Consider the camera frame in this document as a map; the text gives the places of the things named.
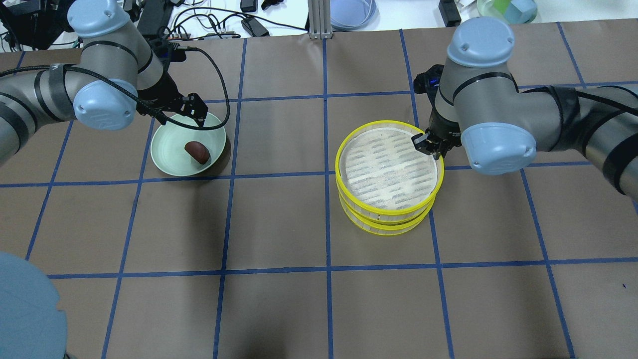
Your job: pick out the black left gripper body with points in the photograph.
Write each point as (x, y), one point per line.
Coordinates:
(168, 96)

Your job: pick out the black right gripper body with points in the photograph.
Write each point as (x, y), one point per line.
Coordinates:
(442, 130)

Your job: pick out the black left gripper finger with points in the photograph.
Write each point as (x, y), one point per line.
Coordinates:
(162, 119)
(200, 121)

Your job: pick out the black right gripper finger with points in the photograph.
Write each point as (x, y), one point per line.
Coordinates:
(419, 143)
(439, 155)

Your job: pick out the yellow rimmed steamer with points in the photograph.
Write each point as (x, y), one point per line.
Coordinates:
(380, 175)
(382, 228)

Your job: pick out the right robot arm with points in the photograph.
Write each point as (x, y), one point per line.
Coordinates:
(477, 105)

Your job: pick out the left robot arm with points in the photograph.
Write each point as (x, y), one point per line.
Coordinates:
(118, 75)

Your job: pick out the light green bowl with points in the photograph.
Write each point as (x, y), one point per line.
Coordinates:
(181, 152)

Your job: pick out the dark red bun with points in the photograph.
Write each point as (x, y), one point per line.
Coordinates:
(197, 151)

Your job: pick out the black device box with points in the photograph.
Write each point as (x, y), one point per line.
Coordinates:
(154, 17)

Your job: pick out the black power adapter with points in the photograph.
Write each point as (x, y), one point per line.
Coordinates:
(254, 28)

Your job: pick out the clear green bowl with sponges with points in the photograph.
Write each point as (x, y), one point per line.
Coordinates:
(510, 11)

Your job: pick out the light blue plate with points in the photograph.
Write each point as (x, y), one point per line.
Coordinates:
(351, 14)

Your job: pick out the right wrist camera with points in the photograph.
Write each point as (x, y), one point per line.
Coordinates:
(427, 83)

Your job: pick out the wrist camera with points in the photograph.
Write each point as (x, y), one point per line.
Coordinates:
(427, 83)
(167, 52)

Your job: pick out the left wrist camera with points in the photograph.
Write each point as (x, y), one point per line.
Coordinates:
(167, 52)

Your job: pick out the aluminium frame post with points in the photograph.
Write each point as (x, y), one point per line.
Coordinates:
(320, 26)

